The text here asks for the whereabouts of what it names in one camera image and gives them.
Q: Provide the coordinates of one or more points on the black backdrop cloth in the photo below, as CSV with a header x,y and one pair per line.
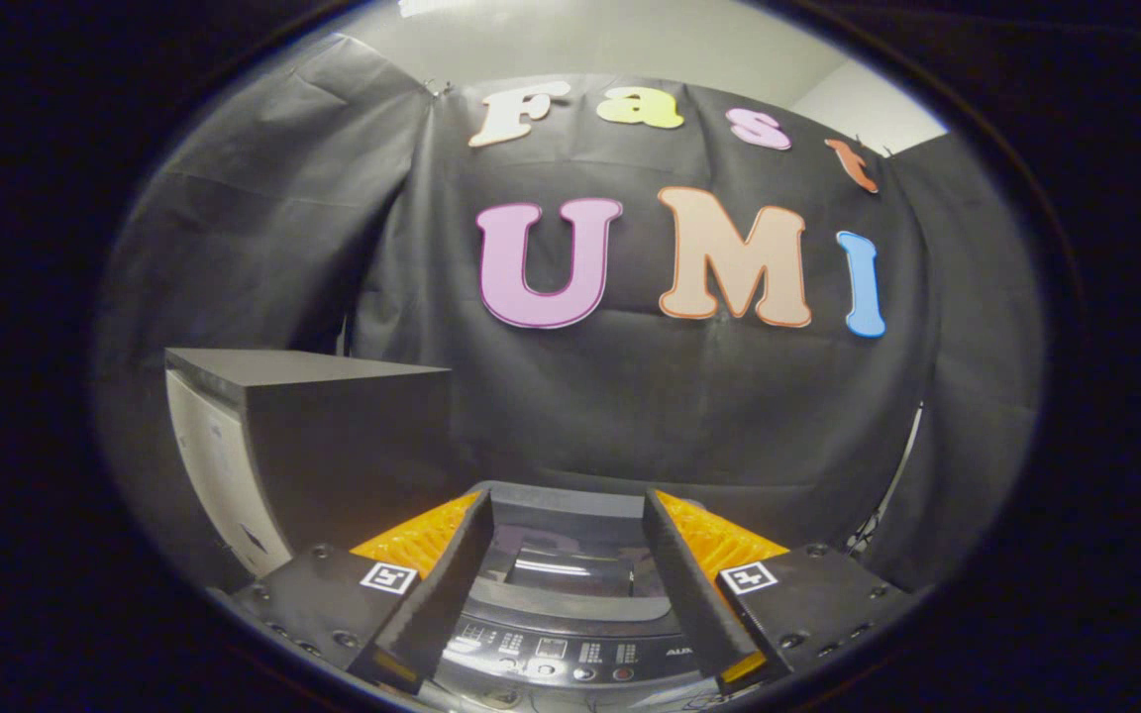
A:
x,y
630,416

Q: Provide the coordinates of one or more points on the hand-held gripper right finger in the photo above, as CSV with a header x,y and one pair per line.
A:
x,y
689,584

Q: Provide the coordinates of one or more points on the dark washing machine lid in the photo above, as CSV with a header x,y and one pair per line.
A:
x,y
570,574

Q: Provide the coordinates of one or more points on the grey washing machine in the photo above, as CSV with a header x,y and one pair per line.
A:
x,y
570,654

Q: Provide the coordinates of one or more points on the dark cabinet with beige door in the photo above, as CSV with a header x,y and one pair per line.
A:
x,y
353,456

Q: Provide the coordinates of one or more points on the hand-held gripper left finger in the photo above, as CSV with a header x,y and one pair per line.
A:
x,y
442,584

